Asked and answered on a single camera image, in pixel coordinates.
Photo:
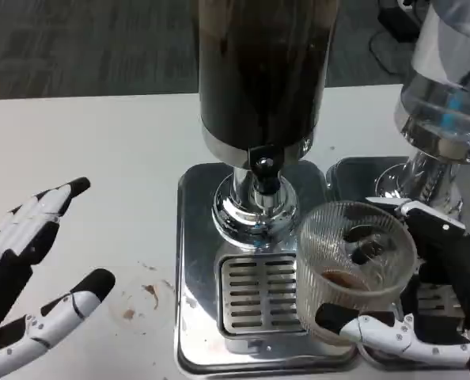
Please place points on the steel drip tray base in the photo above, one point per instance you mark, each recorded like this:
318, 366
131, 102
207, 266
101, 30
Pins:
349, 178
199, 277

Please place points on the black dispenser tap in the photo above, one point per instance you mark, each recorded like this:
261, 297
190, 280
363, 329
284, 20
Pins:
264, 168

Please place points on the steel drip grid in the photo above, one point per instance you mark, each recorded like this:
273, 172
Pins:
255, 293
437, 301

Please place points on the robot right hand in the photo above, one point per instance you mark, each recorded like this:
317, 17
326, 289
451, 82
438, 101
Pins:
452, 269

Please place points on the clear drink dispenser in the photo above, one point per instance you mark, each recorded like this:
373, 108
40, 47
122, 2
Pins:
437, 99

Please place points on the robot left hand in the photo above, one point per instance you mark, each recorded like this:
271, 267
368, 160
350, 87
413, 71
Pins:
17, 245

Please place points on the clear ribbed glass cup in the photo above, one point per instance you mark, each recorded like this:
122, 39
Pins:
322, 253

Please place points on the black box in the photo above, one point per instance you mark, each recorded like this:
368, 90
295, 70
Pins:
397, 16

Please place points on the dark drink dispenser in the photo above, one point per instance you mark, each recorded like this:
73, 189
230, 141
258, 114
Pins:
258, 79

